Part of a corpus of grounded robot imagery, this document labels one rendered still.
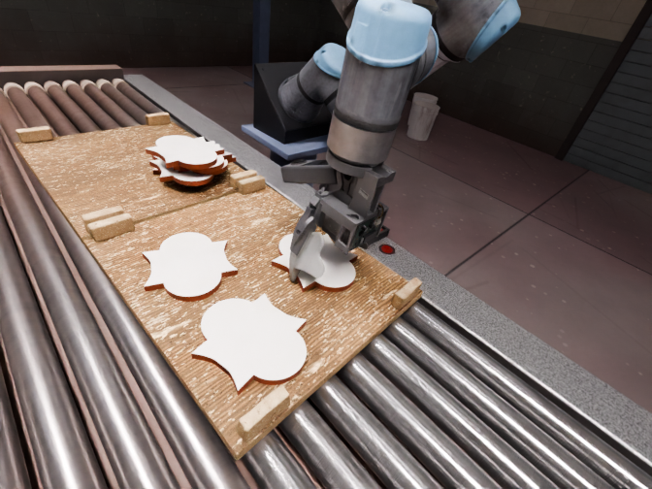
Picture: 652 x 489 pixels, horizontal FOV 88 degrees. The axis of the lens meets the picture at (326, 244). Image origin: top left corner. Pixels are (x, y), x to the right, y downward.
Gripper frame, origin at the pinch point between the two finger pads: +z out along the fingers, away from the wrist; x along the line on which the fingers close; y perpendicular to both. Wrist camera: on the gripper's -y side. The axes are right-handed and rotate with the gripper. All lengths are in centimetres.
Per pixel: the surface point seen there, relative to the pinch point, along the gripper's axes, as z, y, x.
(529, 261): 93, 25, 205
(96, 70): 8, -118, 8
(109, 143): 5, -59, -9
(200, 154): -3.8, -31.8, -1.9
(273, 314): -0.6, 4.6, -12.7
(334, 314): 0.2, 9.3, -5.5
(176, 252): 0.7, -13.9, -16.5
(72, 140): 5, -64, -15
